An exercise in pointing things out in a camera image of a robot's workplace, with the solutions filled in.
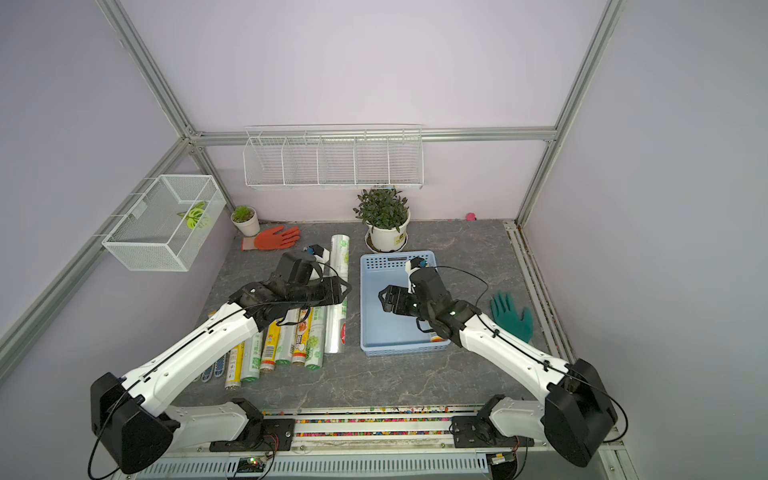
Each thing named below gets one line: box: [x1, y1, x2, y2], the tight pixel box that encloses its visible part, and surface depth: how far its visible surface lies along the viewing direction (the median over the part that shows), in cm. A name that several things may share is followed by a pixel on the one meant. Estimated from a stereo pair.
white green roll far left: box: [240, 331, 263, 383], surface depth 82 cm
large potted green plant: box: [353, 187, 411, 253], surface depth 103 cm
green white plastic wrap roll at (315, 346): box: [305, 306, 327, 371], surface depth 86 cm
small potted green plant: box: [230, 205, 260, 237], surface depth 114 cm
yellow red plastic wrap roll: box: [291, 307, 313, 366], surface depth 86 cm
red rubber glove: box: [242, 226, 301, 251], surface depth 118 cm
